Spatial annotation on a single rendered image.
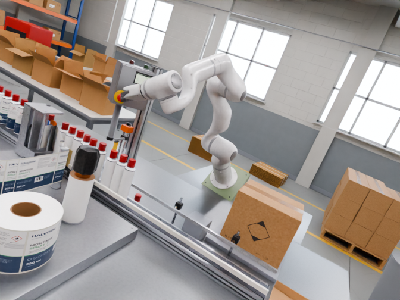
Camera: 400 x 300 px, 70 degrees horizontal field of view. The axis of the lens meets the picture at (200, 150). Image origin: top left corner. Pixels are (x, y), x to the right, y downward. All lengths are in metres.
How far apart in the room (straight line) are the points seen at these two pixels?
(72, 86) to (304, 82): 4.66
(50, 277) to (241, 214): 0.80
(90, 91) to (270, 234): 2.43
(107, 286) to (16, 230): 0.34
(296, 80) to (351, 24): 1.40
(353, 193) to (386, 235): 0.63
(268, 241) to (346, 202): 3.00
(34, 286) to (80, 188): 0.34
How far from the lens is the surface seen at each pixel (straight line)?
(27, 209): 1.03
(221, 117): 1.53
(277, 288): 1.37
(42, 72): 3.85
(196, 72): 1.21
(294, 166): 6.57
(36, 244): 0.95
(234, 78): 1.41
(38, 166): 1.25
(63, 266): 1.02
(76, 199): 1.13
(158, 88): 1.11
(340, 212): 4.33
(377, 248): 4.49
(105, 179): 1.41
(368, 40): 6.51
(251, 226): 1.36
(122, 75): 1.35
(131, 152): 1.48
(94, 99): 3.17
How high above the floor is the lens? 1.57
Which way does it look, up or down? 15 degrees down
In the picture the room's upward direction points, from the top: 20 degrees clockwise
